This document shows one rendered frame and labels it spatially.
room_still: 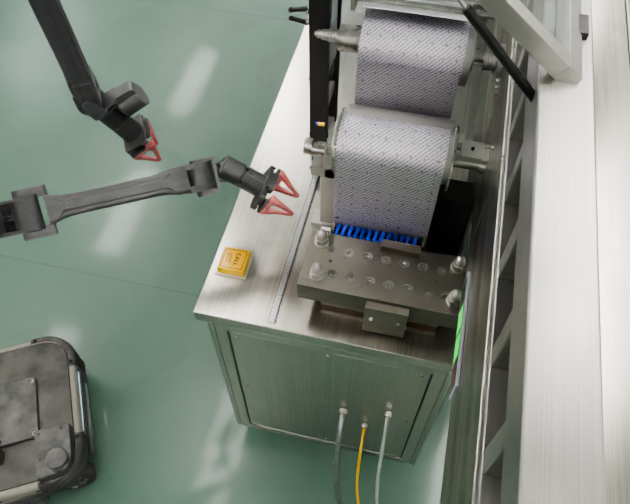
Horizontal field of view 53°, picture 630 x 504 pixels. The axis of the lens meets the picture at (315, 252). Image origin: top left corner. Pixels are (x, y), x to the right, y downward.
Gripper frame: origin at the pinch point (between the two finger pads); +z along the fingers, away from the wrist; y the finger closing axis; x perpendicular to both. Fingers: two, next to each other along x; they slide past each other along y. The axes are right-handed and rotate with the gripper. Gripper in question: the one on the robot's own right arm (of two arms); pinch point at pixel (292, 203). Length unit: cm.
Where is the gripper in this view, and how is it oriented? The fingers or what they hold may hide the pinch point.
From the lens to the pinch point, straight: 155.5
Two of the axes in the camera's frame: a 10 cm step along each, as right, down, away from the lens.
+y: -2.3, 8.0, -5.5
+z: 8.4, 4.5, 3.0
